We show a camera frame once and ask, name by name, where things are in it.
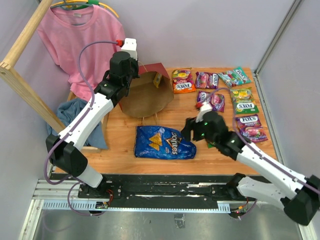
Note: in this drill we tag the purple candy packet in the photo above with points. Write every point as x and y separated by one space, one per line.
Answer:
206 80
217 101
250 127

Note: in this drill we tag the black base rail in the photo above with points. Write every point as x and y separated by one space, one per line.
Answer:
162 193

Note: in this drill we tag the pink t-shirt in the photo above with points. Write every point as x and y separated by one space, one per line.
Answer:
81 42

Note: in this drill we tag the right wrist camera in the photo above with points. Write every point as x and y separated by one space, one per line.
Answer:
203 109

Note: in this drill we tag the blue cloth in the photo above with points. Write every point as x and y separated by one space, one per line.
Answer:
72 117

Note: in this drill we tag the green candy packet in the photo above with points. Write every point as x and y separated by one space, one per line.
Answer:
243 101
210 145

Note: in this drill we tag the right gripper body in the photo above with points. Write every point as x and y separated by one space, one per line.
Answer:
199 133

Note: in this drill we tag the blue Doritos chip bag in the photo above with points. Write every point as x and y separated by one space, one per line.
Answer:
159 142

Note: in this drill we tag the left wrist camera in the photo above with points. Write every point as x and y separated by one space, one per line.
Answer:
130 46

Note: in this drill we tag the yellow green hanger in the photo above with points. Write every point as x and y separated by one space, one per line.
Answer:
69 5

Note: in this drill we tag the yellow M&M's candy packet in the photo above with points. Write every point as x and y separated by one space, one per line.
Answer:
157 79

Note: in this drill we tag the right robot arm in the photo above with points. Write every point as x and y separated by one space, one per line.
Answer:
294 193

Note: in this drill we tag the wooden clothes rack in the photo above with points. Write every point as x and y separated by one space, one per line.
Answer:
21 128

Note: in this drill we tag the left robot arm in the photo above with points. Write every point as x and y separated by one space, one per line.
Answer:
64 150

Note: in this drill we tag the orange candy packet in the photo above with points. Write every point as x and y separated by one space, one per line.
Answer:
182 81

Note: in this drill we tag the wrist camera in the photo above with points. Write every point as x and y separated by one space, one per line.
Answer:
203 109
130 46

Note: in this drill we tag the aluminium frame post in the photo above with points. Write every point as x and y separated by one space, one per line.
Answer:
293 9

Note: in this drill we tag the red paper bag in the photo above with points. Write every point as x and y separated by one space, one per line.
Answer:
144 99

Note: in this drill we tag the teal candy packet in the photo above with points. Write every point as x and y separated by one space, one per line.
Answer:
234 77

